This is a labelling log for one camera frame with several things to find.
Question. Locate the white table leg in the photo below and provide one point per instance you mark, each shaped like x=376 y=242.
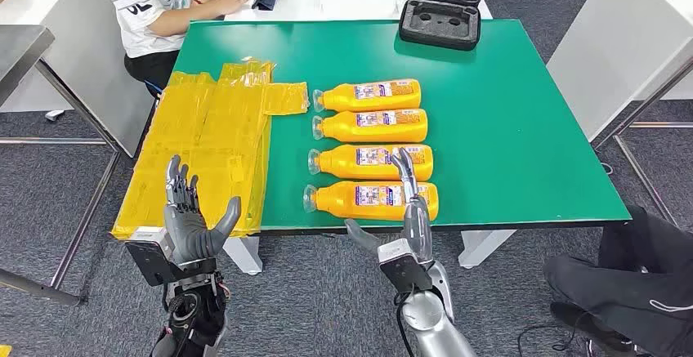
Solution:
x=243 y=254
x=484 y=246

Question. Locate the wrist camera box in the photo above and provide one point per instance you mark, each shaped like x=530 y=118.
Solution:
x=403 y=270
x=149 y=260

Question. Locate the white desk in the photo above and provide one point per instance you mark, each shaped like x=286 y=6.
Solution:
x=81 y=46
x=612 y=40

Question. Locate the orange detergent bottle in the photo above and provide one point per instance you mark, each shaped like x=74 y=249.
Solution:
x=373 y=131
x=373 y=100
x=352 y=208
x=352 y=168

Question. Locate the yellow taped cardboard mat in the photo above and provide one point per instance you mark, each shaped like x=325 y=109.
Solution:
x=206 y=138

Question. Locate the grey metal table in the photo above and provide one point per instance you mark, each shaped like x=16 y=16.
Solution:
x=21 y=51

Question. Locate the small white floor object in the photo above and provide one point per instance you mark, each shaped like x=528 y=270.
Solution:
x=54 y=115

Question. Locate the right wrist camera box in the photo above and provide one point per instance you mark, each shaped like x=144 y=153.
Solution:
x=403 y=270

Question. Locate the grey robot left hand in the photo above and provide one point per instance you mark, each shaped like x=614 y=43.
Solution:
x=187 y=233

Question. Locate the grey metal desk frame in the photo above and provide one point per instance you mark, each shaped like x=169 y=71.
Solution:
x=660 y=125

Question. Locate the black foam carrying case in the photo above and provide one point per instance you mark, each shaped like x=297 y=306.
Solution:
x=438 y=24

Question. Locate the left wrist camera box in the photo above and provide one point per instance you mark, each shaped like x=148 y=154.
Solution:
x=149 y=260

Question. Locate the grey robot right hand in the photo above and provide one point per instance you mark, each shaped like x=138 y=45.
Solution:
x=418 y=230

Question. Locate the person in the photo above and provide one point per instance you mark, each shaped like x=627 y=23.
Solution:
x=639 y=284
x=146 y=13

